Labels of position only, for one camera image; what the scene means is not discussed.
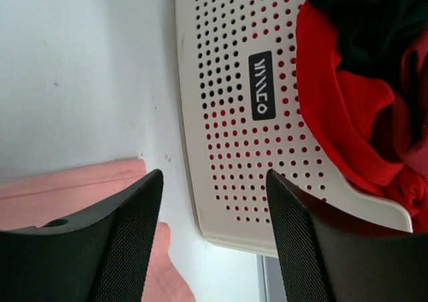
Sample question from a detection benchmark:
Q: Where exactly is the salmon pink t shirt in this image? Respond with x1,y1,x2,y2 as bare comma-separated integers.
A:
1,159,195,301

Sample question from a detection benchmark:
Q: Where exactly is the bright red shirt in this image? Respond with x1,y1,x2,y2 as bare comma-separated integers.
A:
296,3,427,233

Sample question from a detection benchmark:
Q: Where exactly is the black garment in basket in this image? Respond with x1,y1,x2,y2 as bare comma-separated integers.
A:
308,0,427,80

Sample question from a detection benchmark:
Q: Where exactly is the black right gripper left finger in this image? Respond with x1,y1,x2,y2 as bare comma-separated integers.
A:
1,169,164,301

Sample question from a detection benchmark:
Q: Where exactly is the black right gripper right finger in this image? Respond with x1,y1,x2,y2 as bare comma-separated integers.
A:
266,170,427,301

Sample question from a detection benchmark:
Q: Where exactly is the white laundry basket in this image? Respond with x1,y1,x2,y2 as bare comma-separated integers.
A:
175,0,412,257

